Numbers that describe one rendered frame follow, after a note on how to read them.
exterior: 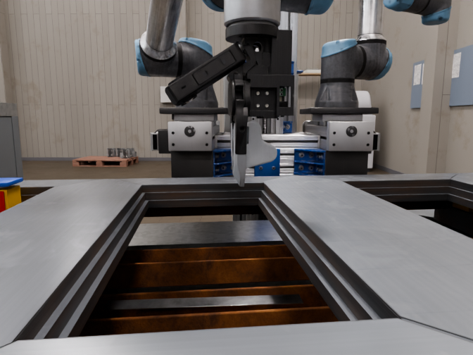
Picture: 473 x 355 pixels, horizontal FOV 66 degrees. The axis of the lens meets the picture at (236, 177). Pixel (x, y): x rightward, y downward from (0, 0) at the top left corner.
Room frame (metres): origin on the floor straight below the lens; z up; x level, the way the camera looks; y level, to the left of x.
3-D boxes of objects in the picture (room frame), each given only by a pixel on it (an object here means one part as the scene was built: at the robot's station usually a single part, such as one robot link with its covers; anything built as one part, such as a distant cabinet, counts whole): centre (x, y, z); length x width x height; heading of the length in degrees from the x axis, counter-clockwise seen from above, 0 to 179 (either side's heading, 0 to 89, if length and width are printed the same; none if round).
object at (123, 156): (7.97, 2.84, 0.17); 1.19 x 0.83 x 0.34; 89
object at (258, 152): (0.50, -0.03, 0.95); 0.06 x 0.03 x 0.09; 96
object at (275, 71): (0.52, -0.03, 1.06); 0.09 x 0.08 x 0.12; 96
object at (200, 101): (1.33, 0.14, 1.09); 0.15 x 0.15 x 0.10
